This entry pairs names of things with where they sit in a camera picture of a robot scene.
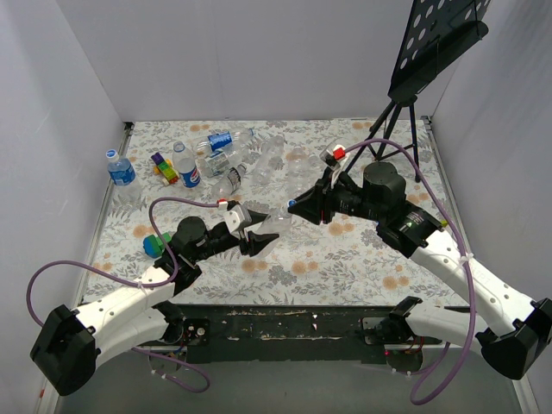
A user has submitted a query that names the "clear bottle black label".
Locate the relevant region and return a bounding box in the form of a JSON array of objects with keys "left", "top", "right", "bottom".
[{"left": 211, "top": 163, "right": 247, "bottom": 200}]

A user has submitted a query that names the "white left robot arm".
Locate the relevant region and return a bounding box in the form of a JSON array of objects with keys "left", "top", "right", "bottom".
[{"left": 30, "top": 205, "right": 279, "bottom": 396}]

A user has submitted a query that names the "black music stand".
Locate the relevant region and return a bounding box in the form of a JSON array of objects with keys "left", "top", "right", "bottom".
[{"left": 368, "top": 0, "right": 490, "bottom": 162}]

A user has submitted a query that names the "Pepsi plastic bottle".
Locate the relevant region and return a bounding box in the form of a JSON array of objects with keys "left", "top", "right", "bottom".
[
  {"left": 192, "top": 128, "right": 254, "bottom": 156},
  {"left": 172, "top": 141, "right": 201, "bottom": 188}
]

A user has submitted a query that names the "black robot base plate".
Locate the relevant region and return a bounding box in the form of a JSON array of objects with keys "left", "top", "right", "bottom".
[{"left": 146, "top": 297, "right": 449, "bottom": 367}]

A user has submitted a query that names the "Pocari Sweat cap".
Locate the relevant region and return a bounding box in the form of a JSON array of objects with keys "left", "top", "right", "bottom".
[{"left": 105, "top": 149, "right": 119, "bottom": 162}]

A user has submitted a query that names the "small labelled clear bottle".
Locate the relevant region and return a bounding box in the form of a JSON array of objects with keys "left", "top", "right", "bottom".
[{"left": 198, "top": 144, "right": 248, "bottom": 178}]

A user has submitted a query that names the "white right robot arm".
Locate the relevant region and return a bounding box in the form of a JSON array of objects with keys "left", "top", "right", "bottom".
[{"left": 288, "top": 162, "right": 551, "bottom": 380}]

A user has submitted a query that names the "Pocari Sweat plastic bottle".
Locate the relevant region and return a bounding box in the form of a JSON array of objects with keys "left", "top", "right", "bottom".
[{"left": 107, "top": 154, "right": 141, "bottom": 201}]

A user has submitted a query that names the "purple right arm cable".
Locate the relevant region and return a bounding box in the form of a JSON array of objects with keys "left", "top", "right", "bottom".
[{"left": 344, "top": 138, "right": 478, "bottom": 405}]

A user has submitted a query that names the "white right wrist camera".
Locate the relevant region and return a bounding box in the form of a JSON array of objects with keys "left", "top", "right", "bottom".
[{"left": 320, "top": 142, "right": 350, "bottom": 187}]

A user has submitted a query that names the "tall clear plastic bottle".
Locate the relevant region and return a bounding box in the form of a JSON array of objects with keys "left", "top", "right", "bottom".
[{"left": 251, "top": 135, "right": 285, "bottom": 185}]

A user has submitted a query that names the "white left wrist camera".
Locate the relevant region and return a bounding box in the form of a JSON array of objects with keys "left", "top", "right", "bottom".
[{"left": 217, "top": 199, "right": 253, "bottom": 236}]

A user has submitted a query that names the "colourful toy block car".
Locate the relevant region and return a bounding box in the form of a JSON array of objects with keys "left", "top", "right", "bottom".
[{"left": 150, "top": 152, "right": 179, "bottom": 185}]

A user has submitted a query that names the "blue green toy block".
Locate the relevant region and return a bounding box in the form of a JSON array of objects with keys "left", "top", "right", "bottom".
[{"left": 142, "top": 232, "right": 172, "bottom": 259}]

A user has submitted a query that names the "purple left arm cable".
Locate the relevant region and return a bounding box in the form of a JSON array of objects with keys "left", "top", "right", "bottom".
[{"left": 26, "top": 197, "right": 228, "bottom": 393}]

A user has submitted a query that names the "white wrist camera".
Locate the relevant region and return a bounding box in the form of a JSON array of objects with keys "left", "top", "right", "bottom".
[
  {"left": 320, "top": 142, "right": 350, "bottom": 187},
  {"left": 217, "top": 199, "right": 253, "bottom": 236}
]

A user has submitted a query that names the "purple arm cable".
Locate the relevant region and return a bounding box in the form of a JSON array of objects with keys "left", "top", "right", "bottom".
[
  {"left": 26, "top": 197, "right": 228, "bottom": 393},
  {"left": 344, "top": 138, "right": 478, "bottom": 405}
]

